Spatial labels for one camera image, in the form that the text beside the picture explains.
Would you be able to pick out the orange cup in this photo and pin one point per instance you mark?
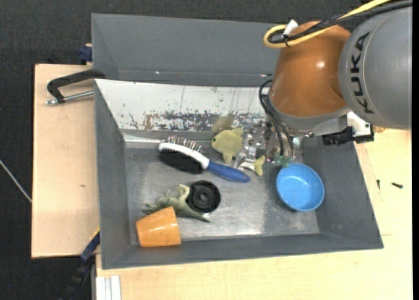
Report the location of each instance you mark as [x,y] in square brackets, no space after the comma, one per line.
[158,228]

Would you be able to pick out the grey metal bin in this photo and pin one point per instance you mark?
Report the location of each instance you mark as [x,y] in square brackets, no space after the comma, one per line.
[235,223]

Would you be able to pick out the black cylinder on white bracket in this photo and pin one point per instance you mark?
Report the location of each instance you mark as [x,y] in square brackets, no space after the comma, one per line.
[337,136]

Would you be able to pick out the yellow-green toy fish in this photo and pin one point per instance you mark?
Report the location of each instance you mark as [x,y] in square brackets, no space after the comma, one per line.
[227,143]

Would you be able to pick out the green toy lizard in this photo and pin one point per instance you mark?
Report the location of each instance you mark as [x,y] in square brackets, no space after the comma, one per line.
[178,202]

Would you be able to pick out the blue bowl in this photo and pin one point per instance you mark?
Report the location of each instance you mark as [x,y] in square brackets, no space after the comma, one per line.
[299,187]

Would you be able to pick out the pale wood flat board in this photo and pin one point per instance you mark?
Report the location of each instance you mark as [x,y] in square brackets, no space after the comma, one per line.
[65,167]

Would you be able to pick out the black round ribbed disc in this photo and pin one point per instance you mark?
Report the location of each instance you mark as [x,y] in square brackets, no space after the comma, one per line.
[204,196]

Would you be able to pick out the white and blue hairbrush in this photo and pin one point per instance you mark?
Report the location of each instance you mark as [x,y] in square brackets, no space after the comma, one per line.
[196,158]

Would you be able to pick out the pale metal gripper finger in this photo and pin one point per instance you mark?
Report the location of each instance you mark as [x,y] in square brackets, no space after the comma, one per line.
[252,136]
[248,158]

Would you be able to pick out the small black screw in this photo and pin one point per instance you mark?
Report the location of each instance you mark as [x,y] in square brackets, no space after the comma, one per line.
[397,185]

